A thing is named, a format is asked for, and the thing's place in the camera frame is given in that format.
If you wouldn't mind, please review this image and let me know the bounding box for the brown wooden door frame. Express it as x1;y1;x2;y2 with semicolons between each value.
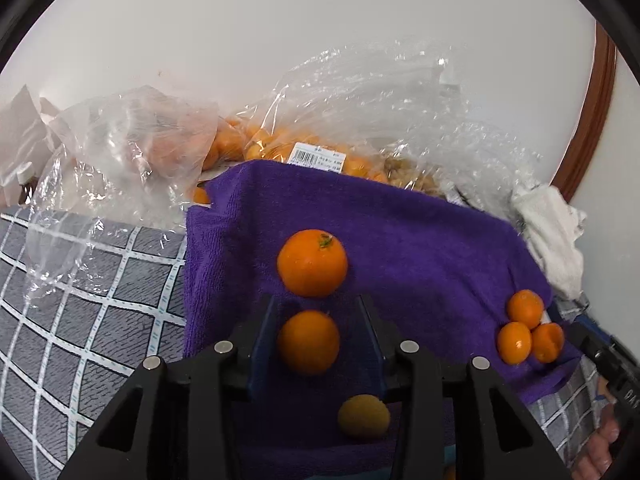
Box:
552;19;619;202

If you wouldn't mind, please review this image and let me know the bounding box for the small yellow fruit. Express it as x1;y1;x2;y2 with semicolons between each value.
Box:
337;394;391;442

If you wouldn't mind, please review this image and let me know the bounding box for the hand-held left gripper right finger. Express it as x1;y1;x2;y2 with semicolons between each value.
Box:
352;294;573;480

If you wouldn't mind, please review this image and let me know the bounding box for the pile of bagged oranges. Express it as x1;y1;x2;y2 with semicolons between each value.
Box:
192;115;396;206

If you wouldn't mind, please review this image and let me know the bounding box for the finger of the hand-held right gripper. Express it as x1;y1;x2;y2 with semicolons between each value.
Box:
569;322;620;382

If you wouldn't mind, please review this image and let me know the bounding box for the small clear plastic bag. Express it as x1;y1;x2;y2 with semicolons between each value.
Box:
25;85;222;291

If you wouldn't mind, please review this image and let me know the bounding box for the large orange with green stem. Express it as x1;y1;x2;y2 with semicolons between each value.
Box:
277;229;349;298

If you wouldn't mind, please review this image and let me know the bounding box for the large clear plastic bag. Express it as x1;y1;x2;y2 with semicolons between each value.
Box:
242;35;543;213

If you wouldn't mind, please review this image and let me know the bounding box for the white crumpled cloth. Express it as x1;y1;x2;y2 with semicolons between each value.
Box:
510;184;590;303

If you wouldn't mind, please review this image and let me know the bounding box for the brown bottle with white cap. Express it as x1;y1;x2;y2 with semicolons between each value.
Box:
14;165;41;206

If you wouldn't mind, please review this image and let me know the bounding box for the purple towel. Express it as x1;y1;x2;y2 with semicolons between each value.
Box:
182;160;583;478

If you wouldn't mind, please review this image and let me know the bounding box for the white plastic bag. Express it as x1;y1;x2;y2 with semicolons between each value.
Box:
0;85;68;208

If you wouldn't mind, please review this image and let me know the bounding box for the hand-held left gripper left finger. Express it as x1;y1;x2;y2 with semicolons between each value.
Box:
57;295;279;480

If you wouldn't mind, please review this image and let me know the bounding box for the grey checkered tablecloth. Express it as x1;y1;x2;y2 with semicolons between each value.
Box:
0;207;623;480

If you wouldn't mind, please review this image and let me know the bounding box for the white barcode label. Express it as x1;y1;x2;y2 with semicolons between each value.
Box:
289;142;347;174

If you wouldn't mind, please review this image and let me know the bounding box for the person's right hand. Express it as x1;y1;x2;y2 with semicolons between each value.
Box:
582;402;626;480

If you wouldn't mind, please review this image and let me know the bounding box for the bunch of brown longans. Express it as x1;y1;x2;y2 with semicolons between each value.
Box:
382;156;453;198

